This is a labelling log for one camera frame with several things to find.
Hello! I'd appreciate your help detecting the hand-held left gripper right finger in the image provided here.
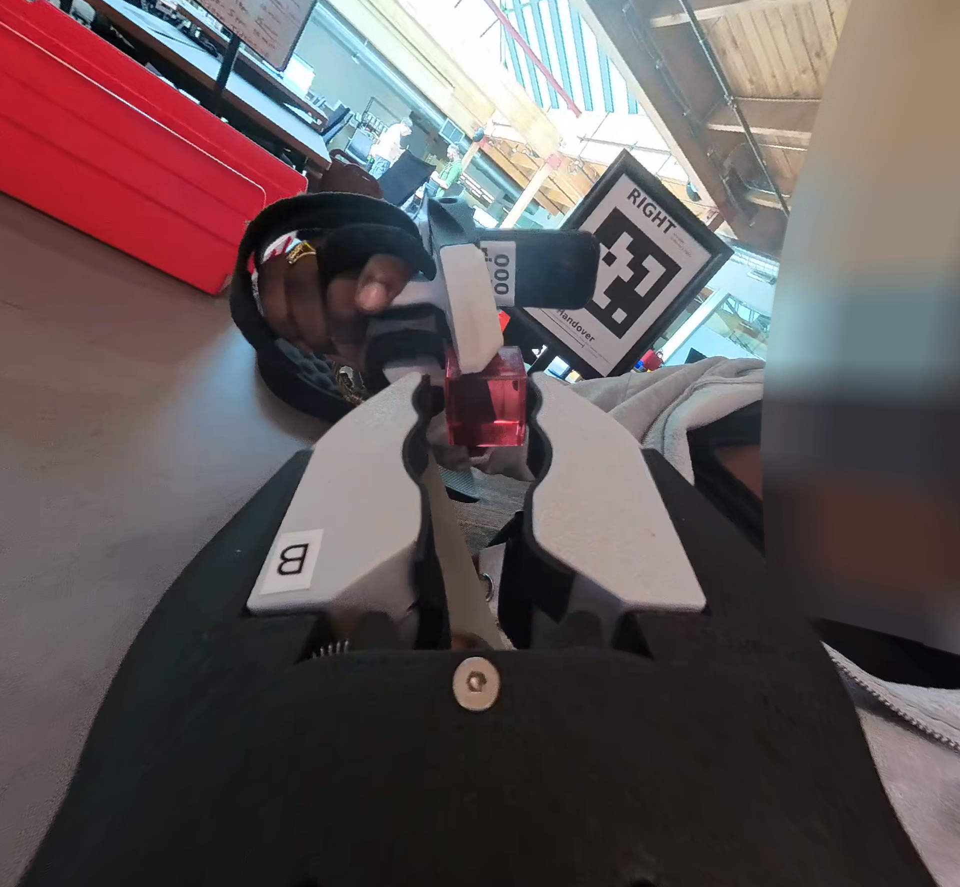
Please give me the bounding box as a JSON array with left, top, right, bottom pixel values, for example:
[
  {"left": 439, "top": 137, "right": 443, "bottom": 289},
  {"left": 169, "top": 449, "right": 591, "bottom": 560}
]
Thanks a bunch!
[{"left": 496, "top": 373, "right": 708, "bottom": 650}]

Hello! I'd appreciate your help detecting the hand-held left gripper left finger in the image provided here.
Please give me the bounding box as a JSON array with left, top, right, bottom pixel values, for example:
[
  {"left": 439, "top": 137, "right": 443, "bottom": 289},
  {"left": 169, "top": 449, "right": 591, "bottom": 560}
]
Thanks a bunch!
[{"left": 246, "top": 372, "right": 442, "bottom": 648}]

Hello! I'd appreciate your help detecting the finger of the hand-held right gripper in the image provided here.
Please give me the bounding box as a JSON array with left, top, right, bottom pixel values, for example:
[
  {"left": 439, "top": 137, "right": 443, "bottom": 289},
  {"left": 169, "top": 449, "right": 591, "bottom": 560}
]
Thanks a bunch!
[{"left": 438, "top": 244, "right": 505, "bottom": 376}]

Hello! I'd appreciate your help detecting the red translucent cube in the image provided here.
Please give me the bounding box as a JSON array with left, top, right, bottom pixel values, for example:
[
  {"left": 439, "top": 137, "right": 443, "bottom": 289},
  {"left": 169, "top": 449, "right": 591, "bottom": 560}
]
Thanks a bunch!
[{"left": 444, "top": 347, "right": 531, "bottom": 449}]

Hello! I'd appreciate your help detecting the person's right forearm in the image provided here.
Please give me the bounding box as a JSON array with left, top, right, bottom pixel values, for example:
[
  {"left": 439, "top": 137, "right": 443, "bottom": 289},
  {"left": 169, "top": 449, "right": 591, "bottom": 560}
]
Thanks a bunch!
[{"left": 570, "top": 356, "right": 768, "bottom": 468}]

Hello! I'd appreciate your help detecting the grey desk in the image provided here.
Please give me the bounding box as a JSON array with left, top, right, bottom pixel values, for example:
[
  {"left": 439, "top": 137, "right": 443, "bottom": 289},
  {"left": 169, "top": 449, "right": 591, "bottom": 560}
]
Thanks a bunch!
[{"left": 0, "top": 191, "right": 421, "bottom": 887}]

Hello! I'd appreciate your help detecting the person's right hand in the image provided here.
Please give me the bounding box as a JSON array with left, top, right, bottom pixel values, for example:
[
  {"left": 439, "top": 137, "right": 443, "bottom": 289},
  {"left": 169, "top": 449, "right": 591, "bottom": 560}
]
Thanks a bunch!
[{"left": 255, "top": 228, "right": 421, "bottom": 367}]

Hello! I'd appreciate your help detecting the framed marker sign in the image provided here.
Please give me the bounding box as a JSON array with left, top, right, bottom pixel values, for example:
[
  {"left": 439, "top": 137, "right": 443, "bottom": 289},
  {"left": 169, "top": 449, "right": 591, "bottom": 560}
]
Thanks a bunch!
[{"left": 517, "top": 148, "right": 736, "bottom": 380}]

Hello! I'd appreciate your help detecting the red plastic bin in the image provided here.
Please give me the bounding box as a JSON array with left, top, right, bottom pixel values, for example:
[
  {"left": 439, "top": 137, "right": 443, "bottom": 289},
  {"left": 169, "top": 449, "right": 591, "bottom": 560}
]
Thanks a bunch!
[{"left": 0, "top": 0, "right": 310, "bottom": 297}]

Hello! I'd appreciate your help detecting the long office table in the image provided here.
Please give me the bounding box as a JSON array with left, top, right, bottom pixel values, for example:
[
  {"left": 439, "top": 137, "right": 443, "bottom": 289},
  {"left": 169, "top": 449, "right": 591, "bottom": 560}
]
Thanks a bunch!
[{"left": 54, "top": 0, "right": 335, "bottom": 179}]

